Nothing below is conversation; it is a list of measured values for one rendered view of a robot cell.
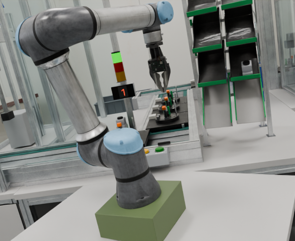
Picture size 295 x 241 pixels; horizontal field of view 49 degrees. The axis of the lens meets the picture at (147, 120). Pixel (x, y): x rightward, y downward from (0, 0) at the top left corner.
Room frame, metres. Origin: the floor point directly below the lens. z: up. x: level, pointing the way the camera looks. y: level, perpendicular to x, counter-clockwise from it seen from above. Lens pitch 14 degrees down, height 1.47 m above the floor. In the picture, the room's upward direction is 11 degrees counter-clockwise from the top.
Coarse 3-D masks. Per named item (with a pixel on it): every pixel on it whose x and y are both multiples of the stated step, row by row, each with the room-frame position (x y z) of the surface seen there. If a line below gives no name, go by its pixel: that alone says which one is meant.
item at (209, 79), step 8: (224, 40) 1.67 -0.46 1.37; (224, 48) 1.60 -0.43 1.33; (200, 56) 1.69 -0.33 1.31; (208, 56) 1.71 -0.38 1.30; (216, 56) 1.69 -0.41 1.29; (224, 56) 1.56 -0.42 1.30; (200, 64) 1.65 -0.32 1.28; (208, 64) 1.65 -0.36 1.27; (216, 64) 1.62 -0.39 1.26; (224, 64) 1.60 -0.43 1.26; (200, 72) 1.61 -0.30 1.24; (208, 72) 1.58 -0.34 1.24; (216, 72) 1.56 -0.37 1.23; (224, 72) 1.54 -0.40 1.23; (200, 80) 1.54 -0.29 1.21; (208, 80) 1.52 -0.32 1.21; (216, 80) 1.50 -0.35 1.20; (224, 80) 1.45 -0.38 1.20
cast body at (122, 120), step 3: (117, 117) 1.63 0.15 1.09; (120, 117) 1.62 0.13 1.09; (123, 117) 1.65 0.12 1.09; (117, 120) 1.62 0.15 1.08; (120, 120) 1.61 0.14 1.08; (123, 120) 1.61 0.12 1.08; (123, 123) 1.61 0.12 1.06; (126, 123) 1.65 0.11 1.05; (123, 126) 1.60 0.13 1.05; (126, 126) 1.64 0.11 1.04
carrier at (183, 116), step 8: (168, 112) 1.84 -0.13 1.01; (176, 112) 1.87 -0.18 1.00; (184, 112) 1.93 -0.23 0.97; (152, 120) 1.90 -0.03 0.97; (160, 120) 1.80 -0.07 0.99; (168, 120) 1.78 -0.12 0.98; (176, 120) 1.79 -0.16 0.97; (184, 120) 1.76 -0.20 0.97; (152, 128) 1.75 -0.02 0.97; (160, 128) 1.74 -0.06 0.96; (168, 128) 1.73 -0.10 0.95
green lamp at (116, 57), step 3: (111, 54) 1.74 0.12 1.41; (114, 54) 1.72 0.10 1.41; (117, 54) 1.72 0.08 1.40; (120, 54) 1.74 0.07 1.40; (114, 57) 1.72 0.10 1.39; (117, 57) 1.72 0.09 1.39; (120, 57) 1.73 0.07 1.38; (114, 60) 1.73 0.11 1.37; (117, 60) 1.72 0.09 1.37; (120, 60) 1.73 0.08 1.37
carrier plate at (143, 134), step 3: (141, 132) 1.70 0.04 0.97; (144, 132) 1.69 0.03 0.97; (147, 132) 1.67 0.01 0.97; (141, 135) 1.64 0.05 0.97; (144, 135) 1.63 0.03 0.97; (147, 135) 1.63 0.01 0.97; (141, 138) 1.59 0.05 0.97; (144, 138) 1.58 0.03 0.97; (147, 138) 1.61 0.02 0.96; (144, 141) 1.54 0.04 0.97; (144, 144) 1.50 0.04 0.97
